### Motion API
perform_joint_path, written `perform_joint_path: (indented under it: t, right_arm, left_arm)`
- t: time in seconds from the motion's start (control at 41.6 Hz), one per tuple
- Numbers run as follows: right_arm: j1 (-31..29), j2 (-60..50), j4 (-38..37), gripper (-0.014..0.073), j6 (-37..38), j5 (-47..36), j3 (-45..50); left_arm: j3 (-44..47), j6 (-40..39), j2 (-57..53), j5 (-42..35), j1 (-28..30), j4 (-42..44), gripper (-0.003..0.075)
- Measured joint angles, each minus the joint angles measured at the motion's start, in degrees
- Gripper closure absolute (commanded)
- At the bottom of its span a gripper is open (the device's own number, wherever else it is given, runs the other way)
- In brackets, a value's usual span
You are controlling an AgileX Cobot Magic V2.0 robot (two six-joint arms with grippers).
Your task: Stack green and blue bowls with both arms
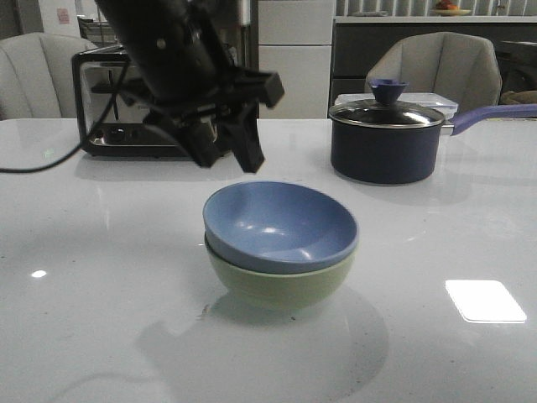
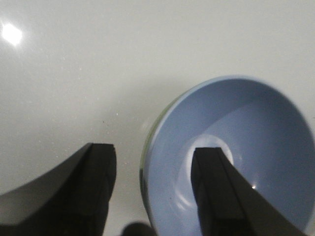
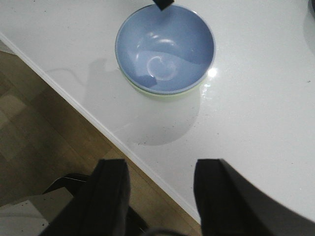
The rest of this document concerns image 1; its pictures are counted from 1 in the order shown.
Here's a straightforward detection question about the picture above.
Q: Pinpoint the clear plastic container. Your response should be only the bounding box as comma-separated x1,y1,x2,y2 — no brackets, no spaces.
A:
334,92,458,119

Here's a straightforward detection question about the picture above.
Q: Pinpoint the green bowl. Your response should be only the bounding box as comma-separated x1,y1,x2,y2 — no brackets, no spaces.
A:
204,238,357,311

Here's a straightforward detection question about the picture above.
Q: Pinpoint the beige armchair left side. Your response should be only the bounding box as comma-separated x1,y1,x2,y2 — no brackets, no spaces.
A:
1,33,95,120

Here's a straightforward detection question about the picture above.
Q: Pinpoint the glass pot lid blue knob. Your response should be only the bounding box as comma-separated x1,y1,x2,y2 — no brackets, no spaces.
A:
328,78,445,128

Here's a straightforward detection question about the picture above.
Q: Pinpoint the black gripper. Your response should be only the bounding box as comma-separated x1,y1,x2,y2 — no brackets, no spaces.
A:
143,67,284,174

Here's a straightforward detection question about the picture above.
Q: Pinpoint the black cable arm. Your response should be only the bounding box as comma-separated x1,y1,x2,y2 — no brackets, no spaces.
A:
0,62,131,174

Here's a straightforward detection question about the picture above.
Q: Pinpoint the white refrigerator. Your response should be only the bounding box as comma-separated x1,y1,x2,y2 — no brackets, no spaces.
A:
258,1,336,119

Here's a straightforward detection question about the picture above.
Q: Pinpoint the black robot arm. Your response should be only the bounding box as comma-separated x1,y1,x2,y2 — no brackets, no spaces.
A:
97,1,284,173

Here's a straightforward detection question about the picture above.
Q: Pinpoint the beige armchair right side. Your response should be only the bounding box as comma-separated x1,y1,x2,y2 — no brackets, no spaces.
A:
366,32,503,113

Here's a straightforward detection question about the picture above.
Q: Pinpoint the blue bowl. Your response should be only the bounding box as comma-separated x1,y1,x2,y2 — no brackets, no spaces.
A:
202,181,359,275

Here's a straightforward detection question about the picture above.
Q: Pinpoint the fruit plate on counter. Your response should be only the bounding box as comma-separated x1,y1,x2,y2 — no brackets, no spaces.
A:
431,0,471,17

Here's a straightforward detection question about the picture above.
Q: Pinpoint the black chrome four-slot toaster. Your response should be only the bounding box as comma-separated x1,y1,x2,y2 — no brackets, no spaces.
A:
71,45,190,160

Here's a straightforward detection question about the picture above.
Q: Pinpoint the dark blue saucepan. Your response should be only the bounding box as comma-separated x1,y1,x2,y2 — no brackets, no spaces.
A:
328,104,537,186

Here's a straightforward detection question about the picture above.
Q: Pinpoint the beige armchair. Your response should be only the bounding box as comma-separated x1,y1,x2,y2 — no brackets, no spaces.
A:
366,32,503,113
1,33,95,120

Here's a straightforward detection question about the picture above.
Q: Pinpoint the metal cart background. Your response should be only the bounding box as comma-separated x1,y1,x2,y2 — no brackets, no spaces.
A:
77,16,119,47

